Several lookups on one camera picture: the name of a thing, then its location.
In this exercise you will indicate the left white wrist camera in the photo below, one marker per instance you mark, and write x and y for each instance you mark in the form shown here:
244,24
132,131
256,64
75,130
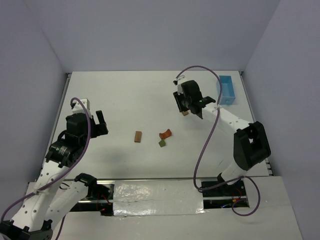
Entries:
80,106

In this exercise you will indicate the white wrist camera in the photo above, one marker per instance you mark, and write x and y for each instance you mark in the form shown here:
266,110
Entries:
178,83
80,106

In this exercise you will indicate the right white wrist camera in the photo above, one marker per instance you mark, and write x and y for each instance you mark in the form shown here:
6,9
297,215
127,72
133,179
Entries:
178,83

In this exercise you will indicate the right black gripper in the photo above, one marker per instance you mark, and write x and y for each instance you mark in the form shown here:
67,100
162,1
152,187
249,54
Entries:
179,102

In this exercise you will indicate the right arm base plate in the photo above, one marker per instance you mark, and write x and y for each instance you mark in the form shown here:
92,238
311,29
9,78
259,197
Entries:
234,191

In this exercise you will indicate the aluminium mounting rail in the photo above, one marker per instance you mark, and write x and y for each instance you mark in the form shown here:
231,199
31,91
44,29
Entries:
204,183

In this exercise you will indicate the tan wood rectangular block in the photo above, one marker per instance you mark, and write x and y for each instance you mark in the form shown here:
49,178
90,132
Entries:
137,136

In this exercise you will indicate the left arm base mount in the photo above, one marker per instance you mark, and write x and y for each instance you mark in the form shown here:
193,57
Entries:
102,198

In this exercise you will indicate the silver tape sheet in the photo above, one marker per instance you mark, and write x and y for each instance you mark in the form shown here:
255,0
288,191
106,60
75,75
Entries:
156,198

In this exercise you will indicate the orange arch block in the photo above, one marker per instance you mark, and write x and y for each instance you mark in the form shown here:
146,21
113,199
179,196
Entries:
166,134

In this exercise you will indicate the green wedge block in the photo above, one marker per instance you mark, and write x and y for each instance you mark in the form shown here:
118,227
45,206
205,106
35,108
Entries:
162,143

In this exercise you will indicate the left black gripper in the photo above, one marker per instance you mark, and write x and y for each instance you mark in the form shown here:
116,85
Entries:
97,127

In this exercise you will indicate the blue plastic box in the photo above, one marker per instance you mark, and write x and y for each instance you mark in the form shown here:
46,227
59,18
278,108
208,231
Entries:
228,94

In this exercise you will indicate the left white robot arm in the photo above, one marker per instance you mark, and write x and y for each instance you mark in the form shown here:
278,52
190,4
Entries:
42,209

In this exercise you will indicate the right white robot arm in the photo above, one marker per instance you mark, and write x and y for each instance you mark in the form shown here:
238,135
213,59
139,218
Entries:
250,142

